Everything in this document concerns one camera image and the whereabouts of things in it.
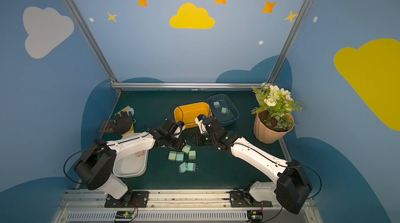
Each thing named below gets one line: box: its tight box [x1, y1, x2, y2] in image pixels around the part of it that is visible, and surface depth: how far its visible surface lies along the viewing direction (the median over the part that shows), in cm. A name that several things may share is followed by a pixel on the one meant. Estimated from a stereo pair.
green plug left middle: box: [168, 150, 177, 161], surface depth 88 cm
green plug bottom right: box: [187, 162, 199, 172], surface depth 84 cm
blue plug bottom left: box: [178, 162, 189, 174], surface depth 83 cm
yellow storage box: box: [173, 102, 213, 129], surface depth 110 cm
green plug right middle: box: [188, 150, 196, 160], surface depth 90 cm
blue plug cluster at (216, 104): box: [213, 101, 221, 109], surface depth 114 cm
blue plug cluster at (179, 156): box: [176, 152, 184, 162], surface depth 88 cm
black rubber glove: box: [113, 110, 133, 135], surface depth 103 cm
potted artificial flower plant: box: [251, 82, 304, 145], surface depth 82 cm
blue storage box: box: [207, 93, 240, 127], surface depth 113 cm
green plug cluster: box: [181, 144, 192, 154], surface depth 90 cm
